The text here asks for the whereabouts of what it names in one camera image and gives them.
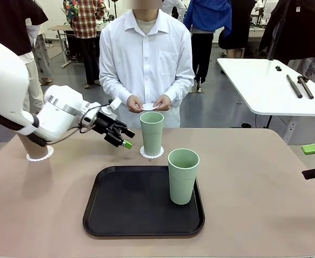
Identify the black plastic tray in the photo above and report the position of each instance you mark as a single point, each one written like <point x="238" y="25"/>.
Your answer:
<point x="136" y="209"/>

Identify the brown plastic cup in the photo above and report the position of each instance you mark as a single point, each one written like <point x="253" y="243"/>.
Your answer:
<point x="36" y="150"/>

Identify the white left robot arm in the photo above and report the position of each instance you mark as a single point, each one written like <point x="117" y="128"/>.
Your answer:
<point x="9" y="88"/>

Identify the person's right forearm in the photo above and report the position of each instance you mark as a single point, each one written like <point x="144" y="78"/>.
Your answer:
<point x="111" y="91"/>

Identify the person in black coat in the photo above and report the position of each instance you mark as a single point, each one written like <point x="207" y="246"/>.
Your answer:
<point x="294" y="29"/>

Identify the person in black top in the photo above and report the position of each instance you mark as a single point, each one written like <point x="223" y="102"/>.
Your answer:
<point x="9" y="24"/>

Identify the person in white shirt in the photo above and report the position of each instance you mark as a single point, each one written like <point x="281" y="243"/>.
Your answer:
<point x="146" y="67"/>

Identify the black rod with clamp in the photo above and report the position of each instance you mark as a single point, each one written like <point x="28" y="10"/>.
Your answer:
<point x="306" y="87"/>

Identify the plain black metal rod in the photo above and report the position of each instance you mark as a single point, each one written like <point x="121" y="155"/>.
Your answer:
<point x="294" y="86"/>

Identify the person in blue jacket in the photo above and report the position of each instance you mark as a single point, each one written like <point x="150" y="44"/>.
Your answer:
<point x="206" y="16"/>

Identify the person's left hand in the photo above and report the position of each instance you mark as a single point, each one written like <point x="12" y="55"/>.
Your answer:
<point x="164" y="103"/>

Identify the black tripod stand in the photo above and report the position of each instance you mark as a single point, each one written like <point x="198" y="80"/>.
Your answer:
<point x="277" y="32"/>

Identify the grey background desk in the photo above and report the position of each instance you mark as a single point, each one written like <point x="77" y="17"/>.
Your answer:
<point x="62" y="29"/>

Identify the white scalloped paper coaster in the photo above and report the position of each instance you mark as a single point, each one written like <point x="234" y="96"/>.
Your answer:
<point x="161" y="153"/>
<point x="50" y="153"/>
<point x="149" y="106"/>

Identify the white side table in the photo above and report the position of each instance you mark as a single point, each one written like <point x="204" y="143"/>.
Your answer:
<point x="259" y="83"/>

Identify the person's left forearm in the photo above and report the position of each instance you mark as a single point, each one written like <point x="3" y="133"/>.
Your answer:
<point x="181" y="88"/>

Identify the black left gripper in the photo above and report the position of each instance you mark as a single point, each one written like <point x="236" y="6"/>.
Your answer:
<point x="105" y="125"/>

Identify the small black object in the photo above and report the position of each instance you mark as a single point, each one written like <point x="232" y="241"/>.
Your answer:
<point x="278" y="68"/>

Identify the person's right hand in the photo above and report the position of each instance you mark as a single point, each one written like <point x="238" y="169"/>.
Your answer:
<point x="134" y="103"/>

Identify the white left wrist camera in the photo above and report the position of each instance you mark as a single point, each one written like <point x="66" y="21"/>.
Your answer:
<point x="115" y="103"/>

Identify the person in grey trousers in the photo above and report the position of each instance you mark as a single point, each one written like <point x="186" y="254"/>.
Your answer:
<point x="43" y="56"/>

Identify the light green plastic cup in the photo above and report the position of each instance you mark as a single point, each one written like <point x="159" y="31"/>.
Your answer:
<point x="183" y="185"/>
<point x="152" y="134"/>

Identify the person in white top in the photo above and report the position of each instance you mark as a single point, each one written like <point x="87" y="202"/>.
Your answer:
<point x="173" y="8"/>

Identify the person in plaid shirt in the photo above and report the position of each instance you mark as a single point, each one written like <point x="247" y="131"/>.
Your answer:
<point x="86" y="24"/>

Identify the person in black dress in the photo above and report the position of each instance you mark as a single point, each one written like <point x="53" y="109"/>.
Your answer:
<point x="239" y="24"/>

